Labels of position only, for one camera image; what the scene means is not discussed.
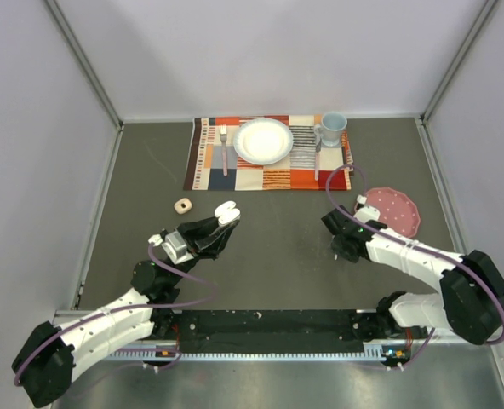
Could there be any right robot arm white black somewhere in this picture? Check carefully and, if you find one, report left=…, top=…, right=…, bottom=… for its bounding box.
left=322, top=208, right=504, bottom=345

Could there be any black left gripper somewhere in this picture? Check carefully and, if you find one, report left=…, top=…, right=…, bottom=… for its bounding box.
left=167, top=210, right=238, bottom=286

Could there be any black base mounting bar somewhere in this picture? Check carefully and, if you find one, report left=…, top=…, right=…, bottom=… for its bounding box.
left=163, top=309, right=387, bottom=354

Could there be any beige case with black oval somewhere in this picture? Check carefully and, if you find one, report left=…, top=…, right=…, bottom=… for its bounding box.
left=174, top=198, right=192, bottom=215

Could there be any white plate with blue rim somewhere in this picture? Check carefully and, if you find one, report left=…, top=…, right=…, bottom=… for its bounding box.
left=233, top=118, right=294, bottom=165

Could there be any pink handled knife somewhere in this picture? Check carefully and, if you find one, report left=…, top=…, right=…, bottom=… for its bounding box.
left=314, top=141, right=322, bottom=181

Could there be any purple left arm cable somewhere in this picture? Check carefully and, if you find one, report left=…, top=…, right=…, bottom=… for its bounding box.
left=13, top=242, right=220, bottom=387

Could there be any white glossy charging case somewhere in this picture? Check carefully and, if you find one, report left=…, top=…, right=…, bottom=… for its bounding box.
left=215, top=200, right=241, bottom=227

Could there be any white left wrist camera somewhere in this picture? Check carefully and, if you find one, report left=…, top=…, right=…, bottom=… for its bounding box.
left=147, top=230, right=193, bottom=265

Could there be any grey slotted cable duct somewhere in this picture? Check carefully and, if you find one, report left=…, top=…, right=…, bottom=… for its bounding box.
left=106, top=343, right=406, bottom=363

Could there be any pink handled metal fork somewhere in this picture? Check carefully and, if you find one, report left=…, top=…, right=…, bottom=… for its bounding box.
left=219, top=124, right=228, bottom=176

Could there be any pink dotted plate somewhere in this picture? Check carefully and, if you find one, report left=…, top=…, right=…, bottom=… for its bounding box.
left=361, top=187, right=421, bottom=238

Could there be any aluminium frame post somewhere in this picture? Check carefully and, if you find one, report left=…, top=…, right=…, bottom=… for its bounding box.
left=420, top=0, right=501, bottom=126
left=43, top=0, right=123, bottom=130

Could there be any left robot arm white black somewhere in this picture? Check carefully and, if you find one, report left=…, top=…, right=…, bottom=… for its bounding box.
left=11, top=209, right=240, bottom=408

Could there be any multicoloured patchwork placemat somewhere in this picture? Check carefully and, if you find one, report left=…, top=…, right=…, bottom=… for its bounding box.
left=183, top=115, right=353, bottom=191

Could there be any light blue mug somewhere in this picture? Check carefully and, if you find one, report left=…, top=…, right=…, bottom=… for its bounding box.
left=313, top=112, right=347, bottom=147

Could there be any aluminium frame post right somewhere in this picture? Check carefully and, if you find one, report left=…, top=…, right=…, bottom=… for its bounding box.
left=420, top=0, right=501, bottom=126

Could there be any aluminium frame post left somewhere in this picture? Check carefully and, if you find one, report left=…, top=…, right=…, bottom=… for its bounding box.
left=43, top=0, right=123, bottom=130

